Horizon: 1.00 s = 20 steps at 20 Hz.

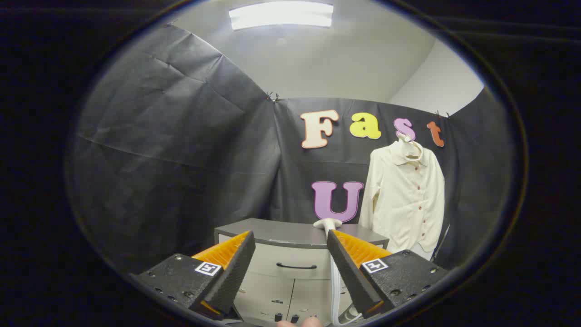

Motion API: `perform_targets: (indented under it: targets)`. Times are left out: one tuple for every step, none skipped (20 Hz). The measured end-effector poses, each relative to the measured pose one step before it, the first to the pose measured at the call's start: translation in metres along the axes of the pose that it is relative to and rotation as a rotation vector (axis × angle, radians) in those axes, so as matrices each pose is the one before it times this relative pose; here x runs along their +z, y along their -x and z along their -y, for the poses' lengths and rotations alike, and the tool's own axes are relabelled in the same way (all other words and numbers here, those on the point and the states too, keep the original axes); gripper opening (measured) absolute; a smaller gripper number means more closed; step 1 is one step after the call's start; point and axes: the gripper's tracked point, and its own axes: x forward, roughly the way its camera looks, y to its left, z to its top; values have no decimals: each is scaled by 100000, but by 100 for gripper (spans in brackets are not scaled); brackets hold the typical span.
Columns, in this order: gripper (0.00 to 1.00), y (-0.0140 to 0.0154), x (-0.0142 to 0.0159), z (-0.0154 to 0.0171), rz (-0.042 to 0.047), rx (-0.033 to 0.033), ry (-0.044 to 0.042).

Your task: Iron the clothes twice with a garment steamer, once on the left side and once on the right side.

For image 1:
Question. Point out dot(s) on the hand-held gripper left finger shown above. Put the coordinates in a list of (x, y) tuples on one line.
[(236, 272)]

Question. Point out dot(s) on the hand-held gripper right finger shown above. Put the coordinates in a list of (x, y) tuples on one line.
[(349, 277)]

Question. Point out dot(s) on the white garment steamer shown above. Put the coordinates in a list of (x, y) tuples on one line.
[(327, 223)]

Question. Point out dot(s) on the cream button shirt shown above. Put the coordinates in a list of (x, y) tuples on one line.
[(404, 204)]

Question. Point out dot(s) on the black garment stand pole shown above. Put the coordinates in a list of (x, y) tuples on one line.
[(441, 243)]

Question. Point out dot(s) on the white clothes hanger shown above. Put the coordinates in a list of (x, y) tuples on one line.
[(411, 146)]

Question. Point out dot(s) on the white cabinet with grey top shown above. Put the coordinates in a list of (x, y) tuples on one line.
[(281, 231)]

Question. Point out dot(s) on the black backdrop cloth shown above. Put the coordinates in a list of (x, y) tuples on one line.
[(159, 159)]

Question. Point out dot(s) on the black backdrop clip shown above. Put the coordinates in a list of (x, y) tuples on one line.
[(442, 114), (273, 96)]

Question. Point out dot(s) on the ceiling light panel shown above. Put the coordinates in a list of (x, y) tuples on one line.
[(281, 15)]

